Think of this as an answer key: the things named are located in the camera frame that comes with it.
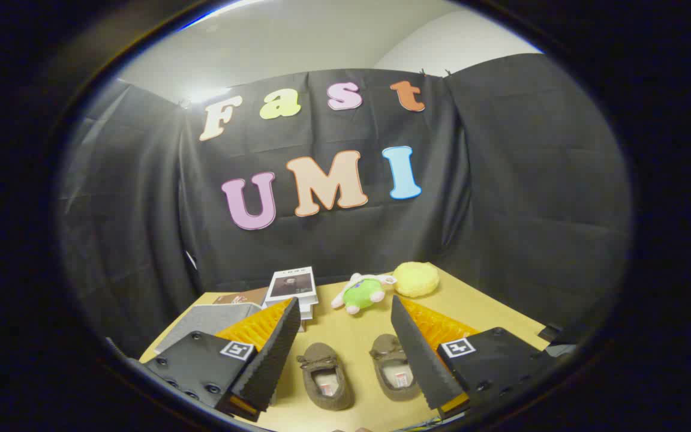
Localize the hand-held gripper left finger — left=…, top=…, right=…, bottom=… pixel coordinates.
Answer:
left=142, top=297, right=302, bottom=422

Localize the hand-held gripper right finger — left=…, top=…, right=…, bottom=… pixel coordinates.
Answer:
left=390, top=294, right=556, bottom=421

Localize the brown fuzzy slipper shoe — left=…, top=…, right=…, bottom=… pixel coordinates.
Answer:
left=369, top=334, right=421, bottom=403
left=296, top=342, right=355, bottom=412

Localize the grey storage box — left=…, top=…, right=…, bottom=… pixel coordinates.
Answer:
left=155, top=303, right=263, bottom=355

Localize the plain white book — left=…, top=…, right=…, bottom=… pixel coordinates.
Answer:
left=298, top=300, right=321, bottom=332

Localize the brown book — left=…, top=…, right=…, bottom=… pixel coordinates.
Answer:
left=212, top=287, right=269, bottom=307

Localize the white portrait cover book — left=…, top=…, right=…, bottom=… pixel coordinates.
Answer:
left=265, top=267, right=319, bottom=307

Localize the yellow fluffy plush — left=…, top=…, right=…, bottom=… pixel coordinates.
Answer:
left=392, top=262, right=441, bottom=298

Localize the green and pink plush toy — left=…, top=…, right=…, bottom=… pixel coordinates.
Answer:
left=331, top=273, right=397, bottom=316

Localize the black backdrop cloth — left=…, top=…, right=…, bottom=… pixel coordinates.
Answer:
left=58, top=53, right=633, bottom=361

